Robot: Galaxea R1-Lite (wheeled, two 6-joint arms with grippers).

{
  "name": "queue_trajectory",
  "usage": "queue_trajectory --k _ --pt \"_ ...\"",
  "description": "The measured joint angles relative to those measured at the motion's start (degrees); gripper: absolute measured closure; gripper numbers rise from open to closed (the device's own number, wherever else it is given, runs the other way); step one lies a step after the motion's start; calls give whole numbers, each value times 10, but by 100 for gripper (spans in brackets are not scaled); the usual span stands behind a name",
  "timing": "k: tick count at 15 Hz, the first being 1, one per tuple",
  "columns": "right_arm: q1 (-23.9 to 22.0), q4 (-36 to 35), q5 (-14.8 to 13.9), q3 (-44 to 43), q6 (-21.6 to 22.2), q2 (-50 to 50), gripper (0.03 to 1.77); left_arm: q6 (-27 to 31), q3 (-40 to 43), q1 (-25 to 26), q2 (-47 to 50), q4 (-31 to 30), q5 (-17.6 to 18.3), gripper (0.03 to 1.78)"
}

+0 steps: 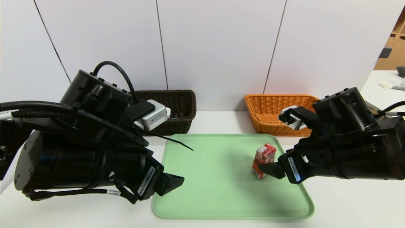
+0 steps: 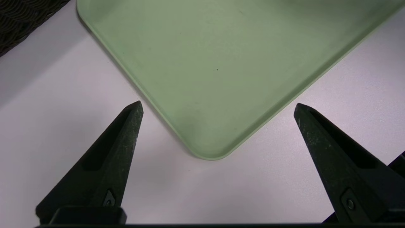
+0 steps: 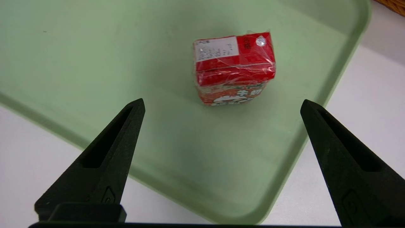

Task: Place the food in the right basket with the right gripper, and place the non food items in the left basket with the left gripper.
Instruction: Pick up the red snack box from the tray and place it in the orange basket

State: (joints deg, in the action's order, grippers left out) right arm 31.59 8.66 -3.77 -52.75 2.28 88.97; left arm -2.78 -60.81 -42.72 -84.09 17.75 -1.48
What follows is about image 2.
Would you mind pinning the dark brown wicker basket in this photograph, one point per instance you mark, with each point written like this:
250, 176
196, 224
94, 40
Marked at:
22, 19

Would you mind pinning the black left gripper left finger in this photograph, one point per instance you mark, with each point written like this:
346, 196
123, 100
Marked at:
107, 164

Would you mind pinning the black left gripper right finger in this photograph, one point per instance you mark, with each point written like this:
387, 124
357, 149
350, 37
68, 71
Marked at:
345, 171

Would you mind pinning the light green plastic tray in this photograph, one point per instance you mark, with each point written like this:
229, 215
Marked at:
221, 63

